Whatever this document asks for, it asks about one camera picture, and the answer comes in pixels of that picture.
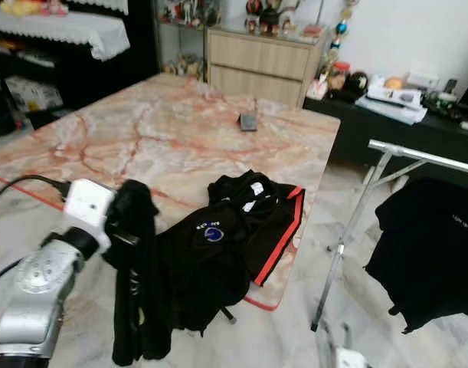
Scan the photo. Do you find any long black garment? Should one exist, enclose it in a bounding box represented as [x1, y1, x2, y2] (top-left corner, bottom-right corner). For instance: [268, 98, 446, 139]
[102, 180, 173, 366]

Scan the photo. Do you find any marble top folding table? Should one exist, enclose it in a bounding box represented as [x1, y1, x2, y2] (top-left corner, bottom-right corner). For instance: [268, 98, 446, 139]
[0, 73, 342, 324]

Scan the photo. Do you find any black jacket red stripe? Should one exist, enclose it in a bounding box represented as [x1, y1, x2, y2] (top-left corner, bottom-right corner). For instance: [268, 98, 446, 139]
[157, 170, 306, 334]

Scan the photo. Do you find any black shelf unit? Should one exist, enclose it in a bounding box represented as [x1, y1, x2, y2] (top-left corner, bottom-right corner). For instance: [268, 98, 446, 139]
[0, 0, 162, 139]

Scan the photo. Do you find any black printed T-shirt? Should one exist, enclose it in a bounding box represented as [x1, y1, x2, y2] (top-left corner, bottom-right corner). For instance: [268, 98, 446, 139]
[364, 178, 468, 334]

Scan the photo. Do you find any silver metal clothes rack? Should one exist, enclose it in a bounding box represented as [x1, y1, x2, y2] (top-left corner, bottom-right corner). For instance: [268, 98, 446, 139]
[310, 140, 468, 334]

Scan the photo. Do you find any glass display cabinet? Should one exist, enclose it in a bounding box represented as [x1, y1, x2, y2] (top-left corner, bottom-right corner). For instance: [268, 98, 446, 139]
[155, 0, 219, 81]

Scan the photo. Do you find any white lace cloth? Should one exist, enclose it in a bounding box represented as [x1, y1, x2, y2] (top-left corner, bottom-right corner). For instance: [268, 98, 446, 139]
[0, 9, 131, 61]

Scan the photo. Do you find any black TV console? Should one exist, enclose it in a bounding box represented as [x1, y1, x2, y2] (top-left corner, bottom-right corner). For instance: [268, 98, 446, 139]
[304, 92, 468, 166]

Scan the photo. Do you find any white plastic box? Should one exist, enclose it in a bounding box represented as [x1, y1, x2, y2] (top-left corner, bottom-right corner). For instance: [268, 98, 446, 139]
[406, 73, 441, 89]

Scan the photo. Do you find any light wooden cabinet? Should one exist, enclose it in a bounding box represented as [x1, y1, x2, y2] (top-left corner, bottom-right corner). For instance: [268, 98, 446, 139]
[205, 23, 326, 108]

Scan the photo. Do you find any stack of papers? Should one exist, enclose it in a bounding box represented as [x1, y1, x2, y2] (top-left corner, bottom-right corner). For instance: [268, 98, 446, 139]
[355, 84, 428, 125]

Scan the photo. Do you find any pink tissue box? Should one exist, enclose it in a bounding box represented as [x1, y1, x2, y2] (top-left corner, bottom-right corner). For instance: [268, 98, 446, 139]
[306, 79, 329, 100]

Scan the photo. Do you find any red lid jar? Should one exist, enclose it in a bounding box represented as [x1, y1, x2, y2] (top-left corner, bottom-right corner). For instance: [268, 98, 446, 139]
[331, 61, 349, 91]

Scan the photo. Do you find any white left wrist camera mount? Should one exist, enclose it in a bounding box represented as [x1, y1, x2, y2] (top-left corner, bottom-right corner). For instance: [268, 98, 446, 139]
[63, 179, 116, 250]

